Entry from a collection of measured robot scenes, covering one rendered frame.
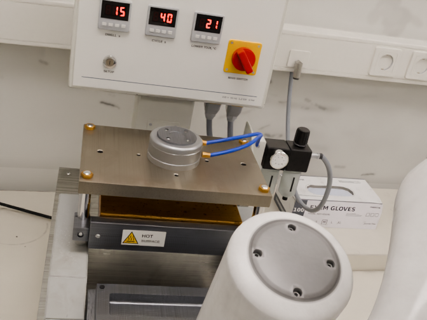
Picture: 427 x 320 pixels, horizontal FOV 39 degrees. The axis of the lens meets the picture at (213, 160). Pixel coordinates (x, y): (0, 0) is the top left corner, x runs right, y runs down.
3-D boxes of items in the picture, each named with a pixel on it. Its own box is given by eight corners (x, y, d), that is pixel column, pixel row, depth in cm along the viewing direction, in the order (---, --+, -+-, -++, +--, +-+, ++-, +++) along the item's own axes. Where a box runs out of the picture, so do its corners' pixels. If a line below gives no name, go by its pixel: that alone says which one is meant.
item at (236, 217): (99, 176, 99) (104, 124, 95) (228, 186, 104) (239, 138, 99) (97, 237, 84) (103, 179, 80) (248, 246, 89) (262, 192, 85)
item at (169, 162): (81, 155, 104) (87, 86, 98) (251, 169, 111) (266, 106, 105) (73, 237, 83) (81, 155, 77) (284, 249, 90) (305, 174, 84)
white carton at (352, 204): (272, 198, 149) (279, 173, 145) (356, 202, 155) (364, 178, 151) (287, 226, 138) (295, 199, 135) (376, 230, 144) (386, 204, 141)
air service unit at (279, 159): (232, 189, 112) (248, 118, 106) (305, 195, 116) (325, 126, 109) (237, 204, 108) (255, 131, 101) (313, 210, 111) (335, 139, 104)
